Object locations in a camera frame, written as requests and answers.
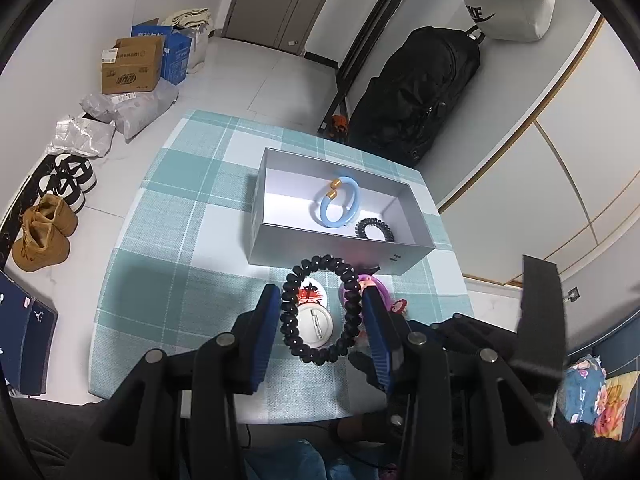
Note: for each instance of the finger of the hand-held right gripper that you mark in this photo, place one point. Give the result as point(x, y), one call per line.
point(360, 427)
point(361, 366)

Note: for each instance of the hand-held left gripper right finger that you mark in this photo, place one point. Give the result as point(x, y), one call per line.
point(375, 320)

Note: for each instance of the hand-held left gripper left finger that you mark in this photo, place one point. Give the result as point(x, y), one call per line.
point(270, 320)

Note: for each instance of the white pin badge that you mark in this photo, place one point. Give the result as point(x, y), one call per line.
point(315, 335)

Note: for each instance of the printed round badge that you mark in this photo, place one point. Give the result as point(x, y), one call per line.
point(310, 292)

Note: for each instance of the grey cardboard box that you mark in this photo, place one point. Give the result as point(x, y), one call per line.
point(320, 255)

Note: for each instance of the blue cloth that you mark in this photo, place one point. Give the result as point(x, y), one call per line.
point(300, 460)

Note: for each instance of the teal checkered tablecloth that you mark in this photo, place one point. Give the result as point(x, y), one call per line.
point(175, 260)

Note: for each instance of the floral cloth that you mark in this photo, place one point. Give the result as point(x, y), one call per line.
point(610, 400)

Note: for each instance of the white wardrobe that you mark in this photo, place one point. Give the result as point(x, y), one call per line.
point(550, 160)

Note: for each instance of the orange tool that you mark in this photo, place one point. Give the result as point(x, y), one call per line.
point(339, 122)

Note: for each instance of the black backpack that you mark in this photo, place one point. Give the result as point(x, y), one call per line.
point(415, 90)

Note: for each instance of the dark blue shoe box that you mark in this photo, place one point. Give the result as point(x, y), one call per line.
point(10, 320)
point(37, 345)

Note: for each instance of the brown boot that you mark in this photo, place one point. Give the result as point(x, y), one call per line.
point(57, 215)
point(37, 247)

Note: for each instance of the large grey plastic bag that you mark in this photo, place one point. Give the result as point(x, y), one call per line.
point(145, 110)

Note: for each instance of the dark grey trousers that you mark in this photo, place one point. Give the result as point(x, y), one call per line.
point(45, 435)

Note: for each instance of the small grey plastic bag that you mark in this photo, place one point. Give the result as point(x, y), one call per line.
point(97, 105)

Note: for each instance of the blue carton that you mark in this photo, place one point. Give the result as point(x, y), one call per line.
point(175, 55)

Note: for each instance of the black tripod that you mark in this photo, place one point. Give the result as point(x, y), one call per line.
point(370, 35)

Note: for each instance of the brown cardboard carton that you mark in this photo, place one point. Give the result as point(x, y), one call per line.
point(130, 67)

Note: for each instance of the white tote bag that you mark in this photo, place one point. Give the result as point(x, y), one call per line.
point(192, 17)

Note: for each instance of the white duffel bag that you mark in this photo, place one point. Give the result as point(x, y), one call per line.
point(500, 0)

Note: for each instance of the grey door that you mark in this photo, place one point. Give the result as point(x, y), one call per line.
point(270, 0)

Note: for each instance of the wall socket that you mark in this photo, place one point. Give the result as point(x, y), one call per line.
point(572, 294)

